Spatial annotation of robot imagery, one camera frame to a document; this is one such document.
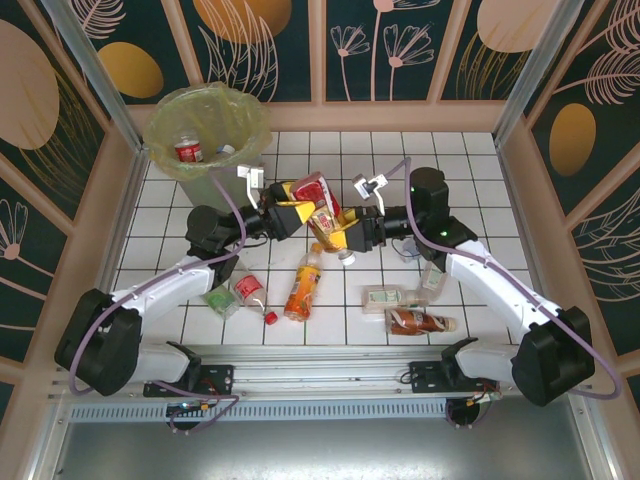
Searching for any red gold label tea bottle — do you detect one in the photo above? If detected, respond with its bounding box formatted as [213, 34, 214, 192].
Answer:
[291, 171, 357, 266]

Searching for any white green label square bottle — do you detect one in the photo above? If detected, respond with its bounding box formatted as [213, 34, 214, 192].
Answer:
[361, 283, 432, 315]

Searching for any orange juice bottle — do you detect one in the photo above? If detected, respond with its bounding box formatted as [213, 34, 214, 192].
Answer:
[283, 242, 325, 321]

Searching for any red label red cap bottle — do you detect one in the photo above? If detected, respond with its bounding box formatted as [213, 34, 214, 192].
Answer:
[232, 273, 279, 327]

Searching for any red white label bottle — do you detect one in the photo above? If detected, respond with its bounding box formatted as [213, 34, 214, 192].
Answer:
[173, 130, 205, 164]

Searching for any small green label bottle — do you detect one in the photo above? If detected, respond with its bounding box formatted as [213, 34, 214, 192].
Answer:
[418, 259, 448, 302]

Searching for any brown coffee drink bottle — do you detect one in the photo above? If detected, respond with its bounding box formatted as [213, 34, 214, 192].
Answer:
[383, 305, 458, 336]

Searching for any grey plastic waste bin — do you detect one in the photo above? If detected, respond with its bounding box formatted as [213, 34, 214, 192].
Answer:
[177, 154, 267, 221]

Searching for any bin with green liner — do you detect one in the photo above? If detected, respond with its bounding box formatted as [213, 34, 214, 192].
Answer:
[142, 79, 274, 182]

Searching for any wide green label bottle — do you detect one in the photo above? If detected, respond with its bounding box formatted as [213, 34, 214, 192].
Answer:
[201, 287, 242, 321]

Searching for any grey metal sheet panel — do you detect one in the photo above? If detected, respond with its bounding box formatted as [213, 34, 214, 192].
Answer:
[29, 394, 619, 480]

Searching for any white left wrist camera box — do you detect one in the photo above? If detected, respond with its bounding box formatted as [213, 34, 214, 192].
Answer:
[236, 163, 267, 209]

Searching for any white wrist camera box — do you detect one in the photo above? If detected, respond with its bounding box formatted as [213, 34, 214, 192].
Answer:
[351, 171, 390, 211]
[236, 163, 267, 209]

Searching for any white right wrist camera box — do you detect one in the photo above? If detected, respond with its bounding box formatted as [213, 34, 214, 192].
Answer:
[351, 171, 390, 211]

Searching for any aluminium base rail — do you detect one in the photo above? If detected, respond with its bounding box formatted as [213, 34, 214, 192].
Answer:
[47, 344, 594, 401]

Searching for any aluminium frame post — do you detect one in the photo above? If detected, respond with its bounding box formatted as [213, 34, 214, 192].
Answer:
[492, 0, 586, 146]
[39, 0, 146, 154]

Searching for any slotted grey cable duct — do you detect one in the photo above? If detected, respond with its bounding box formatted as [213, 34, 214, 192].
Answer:
[68, 402, 501, 422]

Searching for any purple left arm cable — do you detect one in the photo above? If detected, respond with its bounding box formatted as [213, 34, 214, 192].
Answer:
[71, 169, 247, 437]

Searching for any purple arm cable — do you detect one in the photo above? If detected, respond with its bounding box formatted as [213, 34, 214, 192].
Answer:
[71, 169, 247, 437]
[384, 157, 624, 431]

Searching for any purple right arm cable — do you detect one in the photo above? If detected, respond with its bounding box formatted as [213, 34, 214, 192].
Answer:
[384, 157, 624, 431]

